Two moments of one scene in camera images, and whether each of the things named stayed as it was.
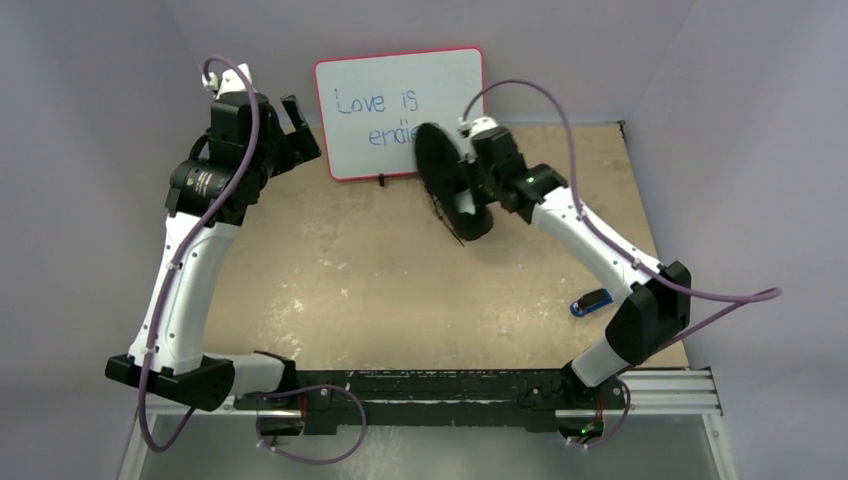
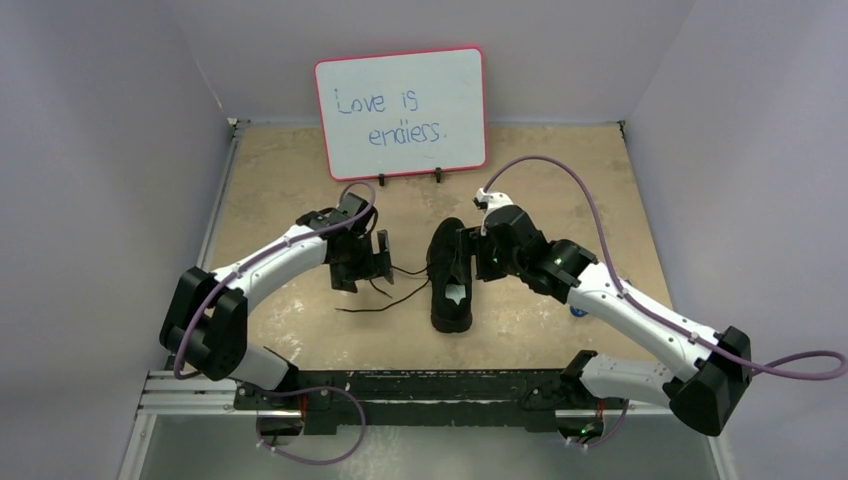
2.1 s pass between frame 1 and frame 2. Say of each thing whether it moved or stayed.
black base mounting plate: stayed
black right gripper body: moved
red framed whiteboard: stayed
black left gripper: moved
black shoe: moved
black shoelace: moved
